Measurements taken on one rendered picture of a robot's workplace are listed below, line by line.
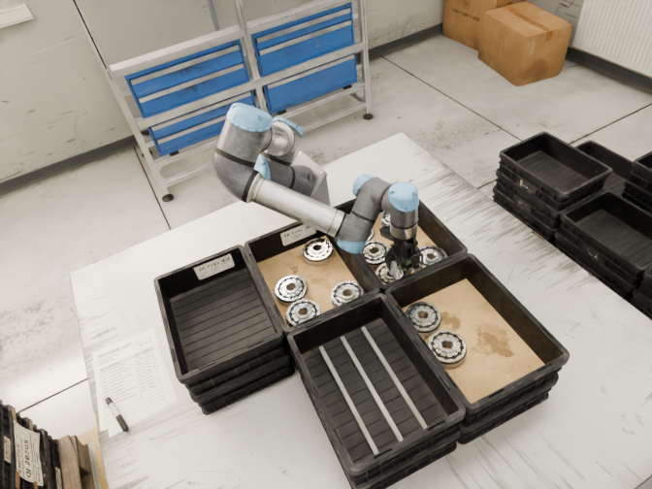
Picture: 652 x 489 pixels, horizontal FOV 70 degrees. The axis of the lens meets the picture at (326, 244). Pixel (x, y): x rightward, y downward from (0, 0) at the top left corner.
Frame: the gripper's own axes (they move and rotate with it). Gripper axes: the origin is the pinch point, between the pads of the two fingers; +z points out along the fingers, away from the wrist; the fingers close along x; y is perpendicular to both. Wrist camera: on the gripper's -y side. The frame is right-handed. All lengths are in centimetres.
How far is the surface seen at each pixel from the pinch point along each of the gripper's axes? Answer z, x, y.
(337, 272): 2.0, -17.8, -10.5
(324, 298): 2.0, -25.2, -2.2
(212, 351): 2, -62, 2
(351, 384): 2.2, -28.2, 27.9
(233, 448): 15, -64, 26
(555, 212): 37, 90, -29
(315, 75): 37, 40, -214
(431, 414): 2.2, -13.0, 43.3
